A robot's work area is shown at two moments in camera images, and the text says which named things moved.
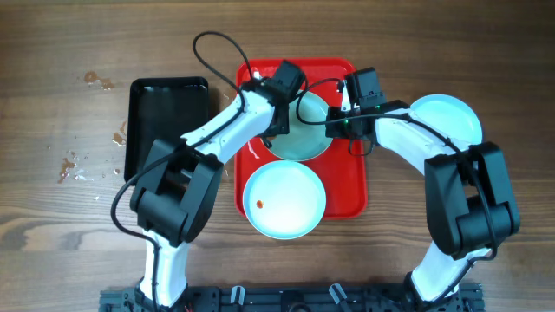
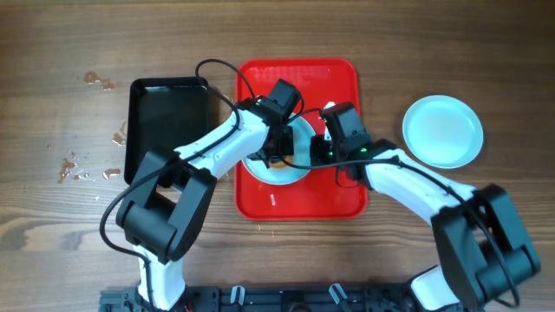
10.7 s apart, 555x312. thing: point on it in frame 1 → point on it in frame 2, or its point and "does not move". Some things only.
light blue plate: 284,199 → 302,132
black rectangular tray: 160,107 does not move
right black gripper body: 344,128 → 323,152
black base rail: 355,298 does not move
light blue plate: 450,117 does not move
